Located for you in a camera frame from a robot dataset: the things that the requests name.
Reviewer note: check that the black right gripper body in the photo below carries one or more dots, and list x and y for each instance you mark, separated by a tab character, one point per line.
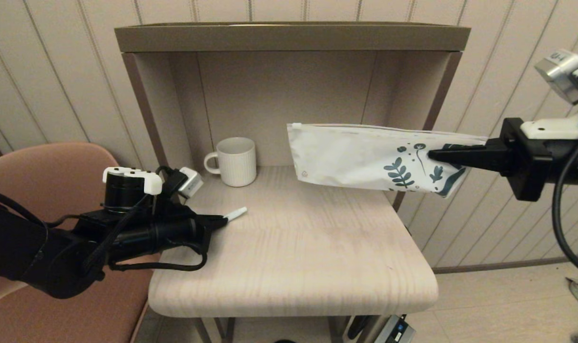
532	162

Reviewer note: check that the pink chair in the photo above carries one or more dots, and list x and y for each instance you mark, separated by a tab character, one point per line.
45	171

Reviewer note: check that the beige wooden desk with hutch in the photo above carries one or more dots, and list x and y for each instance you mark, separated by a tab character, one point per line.
288	38

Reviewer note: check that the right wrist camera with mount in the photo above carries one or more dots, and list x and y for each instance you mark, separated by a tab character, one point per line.
562	76

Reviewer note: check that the white floral zip pouch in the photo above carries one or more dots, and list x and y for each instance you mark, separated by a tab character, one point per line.
341	157

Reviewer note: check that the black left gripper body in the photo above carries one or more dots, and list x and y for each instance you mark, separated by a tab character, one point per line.
165	233

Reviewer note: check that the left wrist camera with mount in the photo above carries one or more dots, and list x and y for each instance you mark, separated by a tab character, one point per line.
126	174

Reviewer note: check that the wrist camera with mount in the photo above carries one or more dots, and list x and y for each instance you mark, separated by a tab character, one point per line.
126	174
562	76

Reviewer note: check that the white ribbed ceramic mug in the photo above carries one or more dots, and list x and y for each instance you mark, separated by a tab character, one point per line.
238	164

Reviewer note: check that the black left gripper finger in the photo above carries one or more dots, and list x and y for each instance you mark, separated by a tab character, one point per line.
219	218
216	226

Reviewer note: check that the small white toothpaste tube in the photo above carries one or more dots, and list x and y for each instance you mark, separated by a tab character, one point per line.
236	213

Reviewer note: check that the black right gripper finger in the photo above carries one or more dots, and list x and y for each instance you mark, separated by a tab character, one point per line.
493	142
479	157

